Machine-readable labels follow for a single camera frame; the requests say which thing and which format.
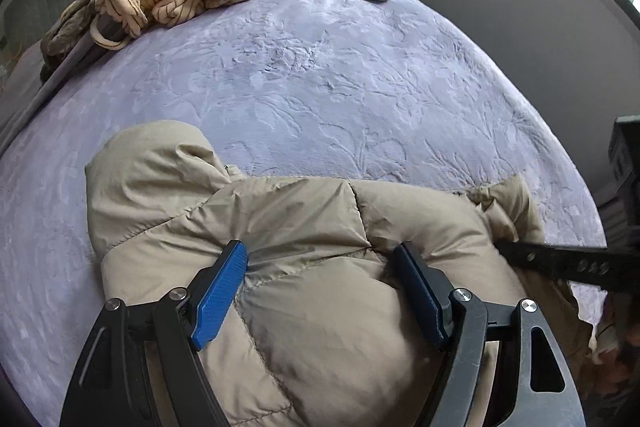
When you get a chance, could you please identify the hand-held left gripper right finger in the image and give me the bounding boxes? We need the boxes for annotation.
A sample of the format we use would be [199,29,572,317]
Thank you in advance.
[394,242,587,427]

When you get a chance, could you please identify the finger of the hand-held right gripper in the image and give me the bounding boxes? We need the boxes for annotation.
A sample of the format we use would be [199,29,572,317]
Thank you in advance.
[494,239,623,294]

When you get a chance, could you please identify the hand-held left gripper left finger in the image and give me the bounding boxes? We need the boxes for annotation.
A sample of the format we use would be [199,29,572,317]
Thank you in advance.
[59,239,250,427]

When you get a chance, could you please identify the beige puffer jacket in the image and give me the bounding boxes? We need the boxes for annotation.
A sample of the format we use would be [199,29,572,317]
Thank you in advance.
[85,119,608,427]

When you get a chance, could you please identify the person's right hand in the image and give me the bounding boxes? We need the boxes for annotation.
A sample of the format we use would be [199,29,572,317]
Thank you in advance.
[590,293,640,400]

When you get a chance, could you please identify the lavender embossed bed blanket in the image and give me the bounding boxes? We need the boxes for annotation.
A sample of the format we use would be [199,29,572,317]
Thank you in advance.
[0,0,608,408]

